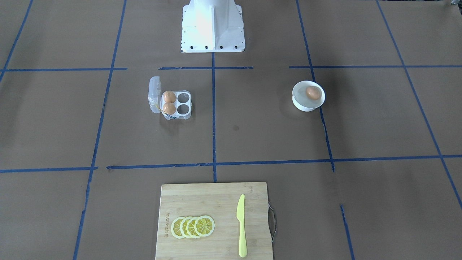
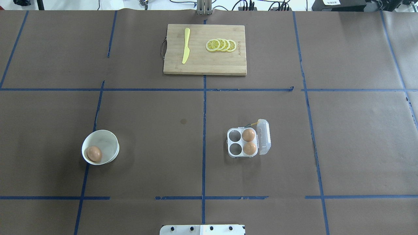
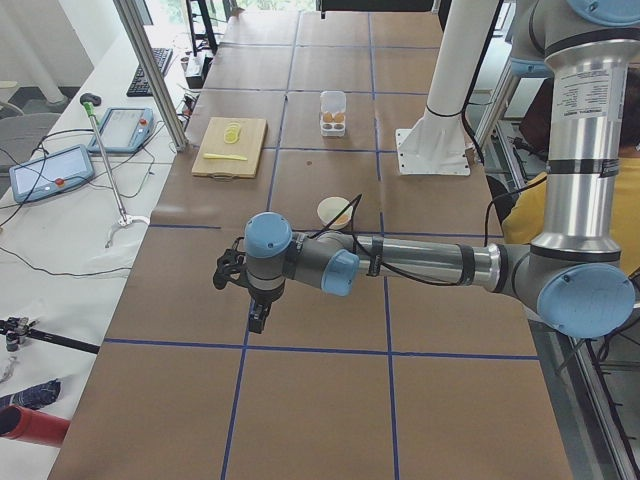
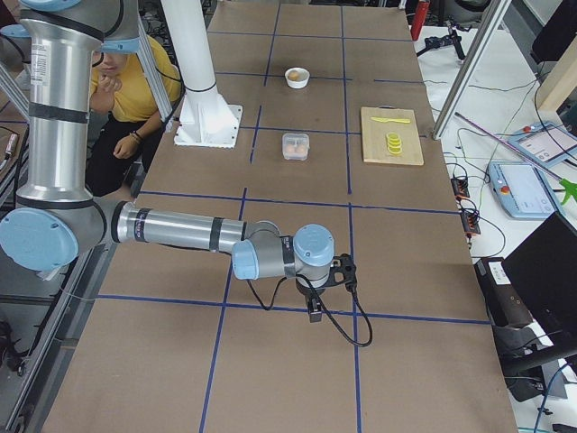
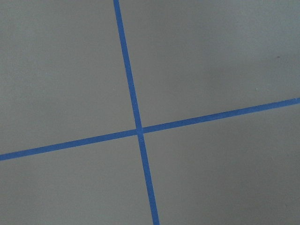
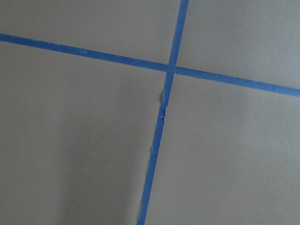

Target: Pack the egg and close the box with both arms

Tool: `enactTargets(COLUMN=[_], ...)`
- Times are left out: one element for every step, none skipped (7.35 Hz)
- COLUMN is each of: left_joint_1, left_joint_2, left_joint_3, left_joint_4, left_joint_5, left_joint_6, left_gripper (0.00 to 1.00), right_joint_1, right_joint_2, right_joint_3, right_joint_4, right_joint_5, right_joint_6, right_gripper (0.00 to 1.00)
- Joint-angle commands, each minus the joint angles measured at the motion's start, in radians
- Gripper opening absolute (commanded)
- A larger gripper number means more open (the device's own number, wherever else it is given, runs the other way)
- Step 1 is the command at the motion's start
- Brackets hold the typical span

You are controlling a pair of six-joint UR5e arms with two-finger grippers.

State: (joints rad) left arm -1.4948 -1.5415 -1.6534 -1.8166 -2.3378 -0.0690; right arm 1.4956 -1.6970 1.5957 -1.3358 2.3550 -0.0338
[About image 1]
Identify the brown egg from bowl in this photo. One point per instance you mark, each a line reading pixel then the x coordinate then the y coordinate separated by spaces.
pixel 313 93

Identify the white round bowl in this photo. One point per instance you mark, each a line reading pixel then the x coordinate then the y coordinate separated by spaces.
pixel 300 100

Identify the brown egg front slot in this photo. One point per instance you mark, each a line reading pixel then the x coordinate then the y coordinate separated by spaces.
pixel 169 108

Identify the lemon slice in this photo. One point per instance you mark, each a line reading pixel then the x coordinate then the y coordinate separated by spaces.
pixel 204 225
pixel 176 228
pixel 184 227
pixel 190 227

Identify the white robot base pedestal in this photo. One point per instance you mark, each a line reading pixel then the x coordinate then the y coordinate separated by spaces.
pixel 212 26

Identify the clear plastic egg box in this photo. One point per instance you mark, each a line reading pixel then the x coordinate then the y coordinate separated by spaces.
pixel 155 98

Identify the bamboo cutting board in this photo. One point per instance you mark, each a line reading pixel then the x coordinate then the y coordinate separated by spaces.
pixel 219 201

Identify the brown egg rear slot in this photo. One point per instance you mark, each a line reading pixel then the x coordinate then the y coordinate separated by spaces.
pixel 169 97

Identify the brown egg slot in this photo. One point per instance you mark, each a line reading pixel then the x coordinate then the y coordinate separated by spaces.
pixel 169 97
pixel 169 108

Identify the yellow plastic knife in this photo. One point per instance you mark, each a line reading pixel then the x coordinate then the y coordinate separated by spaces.
pixel 240 215

